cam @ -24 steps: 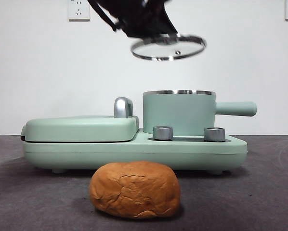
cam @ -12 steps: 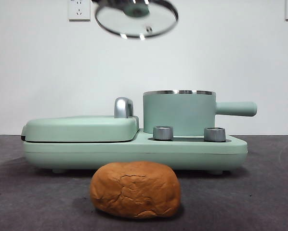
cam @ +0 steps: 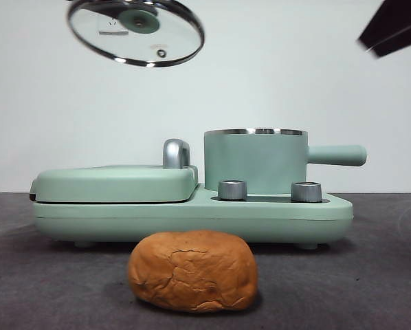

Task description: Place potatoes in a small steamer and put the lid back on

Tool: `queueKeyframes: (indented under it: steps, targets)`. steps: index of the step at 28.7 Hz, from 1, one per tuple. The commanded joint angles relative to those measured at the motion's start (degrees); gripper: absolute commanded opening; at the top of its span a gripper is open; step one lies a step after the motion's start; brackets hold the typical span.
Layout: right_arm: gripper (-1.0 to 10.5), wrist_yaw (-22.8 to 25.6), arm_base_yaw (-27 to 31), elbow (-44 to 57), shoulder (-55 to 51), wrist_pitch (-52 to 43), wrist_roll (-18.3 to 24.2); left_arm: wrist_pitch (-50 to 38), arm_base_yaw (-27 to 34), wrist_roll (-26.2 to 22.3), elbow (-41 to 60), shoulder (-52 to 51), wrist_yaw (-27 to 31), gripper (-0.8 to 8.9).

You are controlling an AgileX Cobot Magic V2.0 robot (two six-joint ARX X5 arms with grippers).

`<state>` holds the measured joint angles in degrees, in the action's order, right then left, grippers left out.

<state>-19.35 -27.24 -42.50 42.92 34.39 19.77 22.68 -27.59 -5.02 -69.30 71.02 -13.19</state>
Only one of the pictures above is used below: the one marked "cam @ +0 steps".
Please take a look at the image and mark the silver griddle cover handle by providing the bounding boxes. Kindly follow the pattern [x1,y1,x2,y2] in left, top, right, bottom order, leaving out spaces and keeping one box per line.
[162,138,192,170]

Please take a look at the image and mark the glass lid with green knob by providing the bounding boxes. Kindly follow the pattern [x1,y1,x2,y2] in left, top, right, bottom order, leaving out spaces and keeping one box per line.
[67,0,206,68]

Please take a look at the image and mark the brown potato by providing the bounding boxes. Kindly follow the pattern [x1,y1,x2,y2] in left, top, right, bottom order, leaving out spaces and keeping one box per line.
[128,229,258,314]

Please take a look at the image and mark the white wall socket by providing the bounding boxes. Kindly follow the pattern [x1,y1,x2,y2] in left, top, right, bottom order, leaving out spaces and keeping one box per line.
[98,16,129,36]

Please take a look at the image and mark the mint green griddle cover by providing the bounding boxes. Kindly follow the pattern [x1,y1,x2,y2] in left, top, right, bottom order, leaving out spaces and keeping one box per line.
[28,164,199,204]

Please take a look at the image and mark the silver control knob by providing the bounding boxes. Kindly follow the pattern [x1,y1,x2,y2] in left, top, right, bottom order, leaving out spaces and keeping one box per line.
[217,179,248,201]
[290,181,322,203]

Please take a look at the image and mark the mint green breakfast machine base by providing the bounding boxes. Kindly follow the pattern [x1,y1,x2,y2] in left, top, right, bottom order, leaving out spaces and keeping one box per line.
[32,184,354,250]

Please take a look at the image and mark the mint green pot with handle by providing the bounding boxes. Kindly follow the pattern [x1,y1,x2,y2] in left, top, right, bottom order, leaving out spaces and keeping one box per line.
[203,127,368,193]

